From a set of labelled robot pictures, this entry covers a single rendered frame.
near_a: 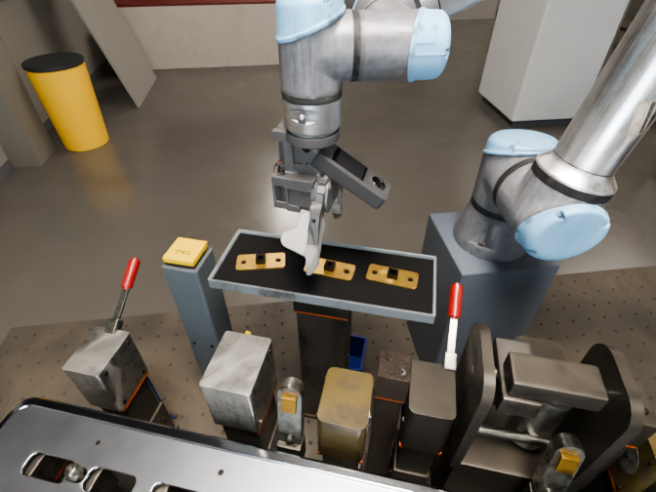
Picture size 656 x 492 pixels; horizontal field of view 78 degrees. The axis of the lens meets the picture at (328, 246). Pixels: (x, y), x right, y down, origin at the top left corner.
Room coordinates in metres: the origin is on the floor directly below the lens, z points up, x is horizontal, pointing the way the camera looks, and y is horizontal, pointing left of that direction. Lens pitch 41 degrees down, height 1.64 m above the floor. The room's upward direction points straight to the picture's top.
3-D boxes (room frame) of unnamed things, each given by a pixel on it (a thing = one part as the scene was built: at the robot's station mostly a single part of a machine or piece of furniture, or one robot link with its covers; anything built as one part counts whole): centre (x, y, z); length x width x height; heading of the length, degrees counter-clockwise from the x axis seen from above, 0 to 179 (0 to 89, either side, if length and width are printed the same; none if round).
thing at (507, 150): (0.65, -0.34, 1.27); 0.13 x 0.12 x 0.14; 3
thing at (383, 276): (0.48, -0.11, 1.17); 0.08 x 0.04 x 0.01; 73
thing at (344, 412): (0.32, -0.03, 0.89); 0.12 x 0.08 x 0.38; 168
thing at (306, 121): (0.50, 0.02, 1.43); 0.08 x 0.08 x 0.05
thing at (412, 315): (0.49, 0.00, 1.16); 0.37 x 0.14 x 0.02; 78
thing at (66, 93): (3.33, 2.15, 0.35); 0.44 x 0.44 x 0.70
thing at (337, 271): (0.50, 0.00, 1.17); 0.08 x 0.04 x 0.01; 73
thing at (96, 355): (0.42, 0.39, 0.88); 0.12 x 0.07 x 0.36; 168
